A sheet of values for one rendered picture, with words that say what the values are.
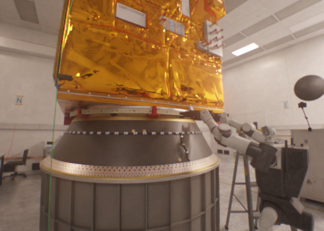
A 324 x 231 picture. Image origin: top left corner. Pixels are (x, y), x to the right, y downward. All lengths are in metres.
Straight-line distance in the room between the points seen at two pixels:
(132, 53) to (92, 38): 0.36
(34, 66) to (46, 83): 0.73
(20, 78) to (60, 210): 6.01
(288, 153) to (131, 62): 1.36
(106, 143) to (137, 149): 0.26
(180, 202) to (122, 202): 0.45
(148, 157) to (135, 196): 0.29
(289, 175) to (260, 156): 0.23
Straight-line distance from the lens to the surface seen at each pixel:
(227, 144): 1.05
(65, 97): 1.35
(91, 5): 1.68
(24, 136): 6.89
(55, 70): 1.48
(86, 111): 1.64
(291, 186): 1.18
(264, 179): 1.19
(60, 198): 1.60
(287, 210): 1.26
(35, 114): 6.87
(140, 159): 1.27
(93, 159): 1.37
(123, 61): 1.47
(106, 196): 1.32
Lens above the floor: 1.51
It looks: 8 degrees up
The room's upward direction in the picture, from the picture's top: straight up
